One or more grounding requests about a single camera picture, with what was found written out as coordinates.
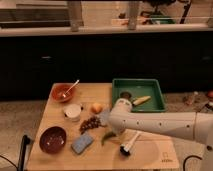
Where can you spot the green pepper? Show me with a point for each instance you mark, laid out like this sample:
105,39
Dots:
107,136

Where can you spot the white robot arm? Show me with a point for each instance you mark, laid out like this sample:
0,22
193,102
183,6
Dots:
192,126

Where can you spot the orange bowl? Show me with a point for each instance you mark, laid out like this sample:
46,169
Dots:
60,93

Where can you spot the purple bowl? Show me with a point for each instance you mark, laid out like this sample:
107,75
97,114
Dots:
53,140

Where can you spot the green can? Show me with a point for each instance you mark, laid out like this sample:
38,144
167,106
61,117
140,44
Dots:
125,95

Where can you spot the orange round fruit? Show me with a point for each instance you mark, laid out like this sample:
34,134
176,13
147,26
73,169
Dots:
96,108

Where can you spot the grey cloth piece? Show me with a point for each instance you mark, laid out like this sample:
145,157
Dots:
103,117

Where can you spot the green plastic tray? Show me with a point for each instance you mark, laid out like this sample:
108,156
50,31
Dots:
140,88

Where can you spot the bunch of dark grapes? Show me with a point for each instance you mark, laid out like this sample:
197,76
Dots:
91,123

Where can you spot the yellow corn cob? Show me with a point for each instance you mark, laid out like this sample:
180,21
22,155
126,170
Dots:
140,100

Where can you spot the white cup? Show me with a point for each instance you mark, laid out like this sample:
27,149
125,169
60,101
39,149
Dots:
72,111

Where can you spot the white plastic spoon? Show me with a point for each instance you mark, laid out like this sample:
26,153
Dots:
71,87

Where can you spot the blue sponge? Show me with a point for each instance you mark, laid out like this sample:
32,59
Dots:
82,142

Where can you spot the white dish brush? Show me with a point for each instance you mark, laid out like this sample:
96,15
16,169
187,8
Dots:
125,148

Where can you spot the black clamp post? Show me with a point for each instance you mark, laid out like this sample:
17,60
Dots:
24,143

